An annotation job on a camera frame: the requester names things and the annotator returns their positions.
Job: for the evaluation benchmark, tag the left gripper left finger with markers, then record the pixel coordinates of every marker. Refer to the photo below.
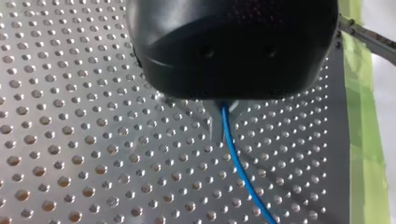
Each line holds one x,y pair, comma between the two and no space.
215,124

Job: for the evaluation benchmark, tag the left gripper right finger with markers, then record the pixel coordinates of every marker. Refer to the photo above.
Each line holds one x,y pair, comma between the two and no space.
235,109

